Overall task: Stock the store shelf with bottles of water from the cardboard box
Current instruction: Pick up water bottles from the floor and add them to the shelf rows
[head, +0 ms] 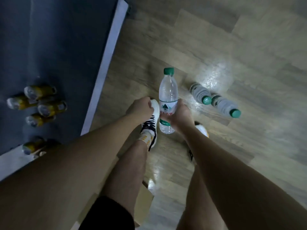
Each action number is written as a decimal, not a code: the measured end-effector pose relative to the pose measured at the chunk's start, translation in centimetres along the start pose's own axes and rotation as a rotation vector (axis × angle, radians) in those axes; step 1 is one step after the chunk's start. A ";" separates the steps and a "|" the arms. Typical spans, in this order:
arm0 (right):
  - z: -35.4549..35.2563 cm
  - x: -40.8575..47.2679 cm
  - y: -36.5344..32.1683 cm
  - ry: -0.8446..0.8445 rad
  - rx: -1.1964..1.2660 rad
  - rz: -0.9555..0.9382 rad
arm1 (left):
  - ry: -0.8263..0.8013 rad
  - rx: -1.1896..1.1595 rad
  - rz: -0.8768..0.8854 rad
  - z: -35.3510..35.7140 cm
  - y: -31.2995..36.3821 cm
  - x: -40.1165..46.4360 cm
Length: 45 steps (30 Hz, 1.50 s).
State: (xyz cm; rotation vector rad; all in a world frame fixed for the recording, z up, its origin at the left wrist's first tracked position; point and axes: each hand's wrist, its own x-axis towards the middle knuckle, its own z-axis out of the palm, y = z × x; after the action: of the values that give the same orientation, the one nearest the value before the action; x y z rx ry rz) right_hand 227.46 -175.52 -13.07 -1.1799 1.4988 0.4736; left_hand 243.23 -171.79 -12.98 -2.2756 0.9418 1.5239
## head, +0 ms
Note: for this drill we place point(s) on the person's right hand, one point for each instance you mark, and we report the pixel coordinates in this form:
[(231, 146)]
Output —
[(183, 119)]

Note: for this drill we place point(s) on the person's left hand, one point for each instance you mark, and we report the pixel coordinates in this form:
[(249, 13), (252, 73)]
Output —
[(140, 108)]

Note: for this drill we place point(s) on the brown cardboard box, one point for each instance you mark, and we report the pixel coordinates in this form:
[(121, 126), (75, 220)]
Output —
[(144, 201)]

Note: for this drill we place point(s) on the dark grey metal shelf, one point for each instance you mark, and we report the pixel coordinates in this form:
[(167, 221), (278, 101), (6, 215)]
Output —
[(60, 45)]

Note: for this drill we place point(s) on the person's right forearm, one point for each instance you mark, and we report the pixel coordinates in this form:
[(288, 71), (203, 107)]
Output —
[(239, 177)]

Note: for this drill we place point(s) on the person's left forearm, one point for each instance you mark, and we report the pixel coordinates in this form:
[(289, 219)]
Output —
[(60, 177)]

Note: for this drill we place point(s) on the person's white left shoe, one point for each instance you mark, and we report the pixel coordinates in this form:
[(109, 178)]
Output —
[(153, 117)]

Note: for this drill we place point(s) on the person's white shoe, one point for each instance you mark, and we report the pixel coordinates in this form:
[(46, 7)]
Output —
[(201, 129), (153, 117)]

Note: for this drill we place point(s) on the person's white right shoe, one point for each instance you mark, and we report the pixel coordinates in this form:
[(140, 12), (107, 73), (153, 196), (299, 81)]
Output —
[(201, 129)]

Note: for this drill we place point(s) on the person's yellow patterned left sock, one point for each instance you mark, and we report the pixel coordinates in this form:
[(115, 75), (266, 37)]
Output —
[(146, 137)]

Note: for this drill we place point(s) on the person's left leg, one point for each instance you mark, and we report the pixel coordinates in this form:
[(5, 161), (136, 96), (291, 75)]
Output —
[(124, 174)]

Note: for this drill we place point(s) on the person's leg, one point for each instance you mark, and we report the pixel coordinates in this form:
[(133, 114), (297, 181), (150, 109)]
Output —
[(199, 201), (124, 174)]

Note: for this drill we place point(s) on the person's right leg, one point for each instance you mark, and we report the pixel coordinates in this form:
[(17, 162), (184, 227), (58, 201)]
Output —
[(199, 201)]

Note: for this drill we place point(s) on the person's black shorts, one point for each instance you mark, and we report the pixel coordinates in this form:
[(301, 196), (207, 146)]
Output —
[(108, 215)]

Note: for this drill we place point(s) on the group of small gold cans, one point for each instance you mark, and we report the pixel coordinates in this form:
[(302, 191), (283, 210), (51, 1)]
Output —
[(48, 108)]

